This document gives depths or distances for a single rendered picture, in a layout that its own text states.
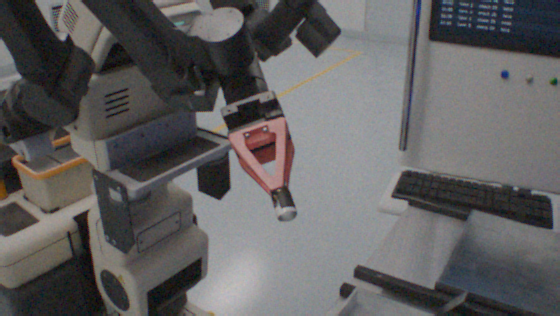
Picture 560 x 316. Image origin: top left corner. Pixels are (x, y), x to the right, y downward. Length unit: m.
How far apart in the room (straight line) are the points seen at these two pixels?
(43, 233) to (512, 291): 1.01
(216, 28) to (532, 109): 0.96
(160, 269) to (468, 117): 0.85
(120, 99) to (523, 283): 0.79
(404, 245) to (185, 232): 0.49
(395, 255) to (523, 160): 0.57
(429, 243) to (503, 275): 0.16
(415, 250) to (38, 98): 0.71
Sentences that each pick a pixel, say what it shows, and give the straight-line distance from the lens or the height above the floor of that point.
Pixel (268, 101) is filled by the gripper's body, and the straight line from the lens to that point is 0.57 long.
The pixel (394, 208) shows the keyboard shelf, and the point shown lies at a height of 0.80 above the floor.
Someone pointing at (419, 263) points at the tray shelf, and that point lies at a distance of 0.98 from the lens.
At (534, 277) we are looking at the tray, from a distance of 1.02.
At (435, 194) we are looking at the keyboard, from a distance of 1.32.
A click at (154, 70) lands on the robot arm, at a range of 0.65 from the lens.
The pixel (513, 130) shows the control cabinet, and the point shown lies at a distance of 1.41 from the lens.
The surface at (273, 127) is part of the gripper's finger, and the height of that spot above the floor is 1.24.
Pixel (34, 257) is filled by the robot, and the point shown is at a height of 0.75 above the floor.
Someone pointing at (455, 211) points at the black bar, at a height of 0.90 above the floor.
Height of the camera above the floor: 1.47
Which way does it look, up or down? 26 degrees down
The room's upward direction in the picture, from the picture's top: straight up
